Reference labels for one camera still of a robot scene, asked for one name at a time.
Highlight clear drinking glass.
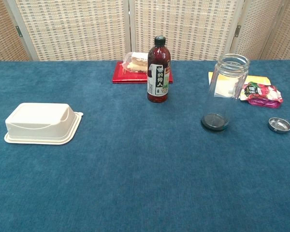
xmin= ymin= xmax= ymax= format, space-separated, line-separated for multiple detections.
xmin=200 ymin=53 xmax=251 ymax=132

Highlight flat red box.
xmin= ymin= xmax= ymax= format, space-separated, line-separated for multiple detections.
xmin=112 ymin=60 xmax=174 ymax=84

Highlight blue tablecloth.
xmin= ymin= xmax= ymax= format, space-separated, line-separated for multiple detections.
xmin=0 ymin=59 xmax=290 ymax=232

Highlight plastic wrapped sandwich cake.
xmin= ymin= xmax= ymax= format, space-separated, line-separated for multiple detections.
xmin=122 ymin=51 xmax=150 ymax=73

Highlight dark red drink bottle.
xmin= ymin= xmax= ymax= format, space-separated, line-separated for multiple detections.
xmin=146 ymin=35 xmax=173 ymax=104

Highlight woven folding screen panel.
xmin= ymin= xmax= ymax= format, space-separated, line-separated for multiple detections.
xmin=260 ymin=0 xmax=290 ymax=61
xmin=231 ymin=0 xmax=285 ymax=61
xmin=3 ymin=0 xmax=132 ymax=61
xmin=128 ymin=0 xmax=247 ymax=61
xmin=0 ymin=0 xmax=31 ymax=63

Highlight white lidded lunch box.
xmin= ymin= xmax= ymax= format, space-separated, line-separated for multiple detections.
xmin=4 ymin=102 xmax=84 ymax=145

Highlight pink snack packet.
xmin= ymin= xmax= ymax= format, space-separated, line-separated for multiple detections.
xmin=239 ymin=81 xmax=284 ymax=109

